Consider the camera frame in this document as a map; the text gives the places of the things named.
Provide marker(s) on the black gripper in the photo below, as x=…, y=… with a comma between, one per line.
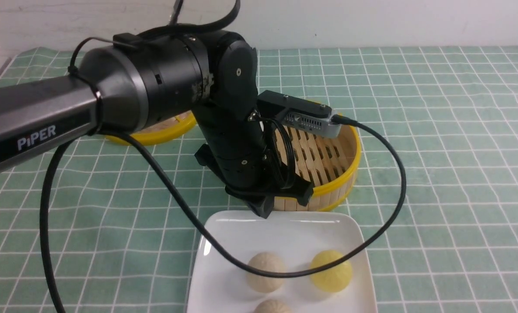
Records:
x=253, y=157

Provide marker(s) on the yellow steamed bun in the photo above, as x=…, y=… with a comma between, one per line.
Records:
x=335, y=279

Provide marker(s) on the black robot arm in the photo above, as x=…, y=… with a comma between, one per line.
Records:
x=121, y=89

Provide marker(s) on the beige steamed bun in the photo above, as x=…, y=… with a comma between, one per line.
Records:
x=272, y=306

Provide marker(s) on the yellow bamboo steamer basket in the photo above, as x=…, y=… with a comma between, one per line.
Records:
x=331, y=164

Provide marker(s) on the yellow bamboo steamer lid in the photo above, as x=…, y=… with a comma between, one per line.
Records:
x=167, y=130

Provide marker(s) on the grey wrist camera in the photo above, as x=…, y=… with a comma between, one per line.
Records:
x=301, y=114

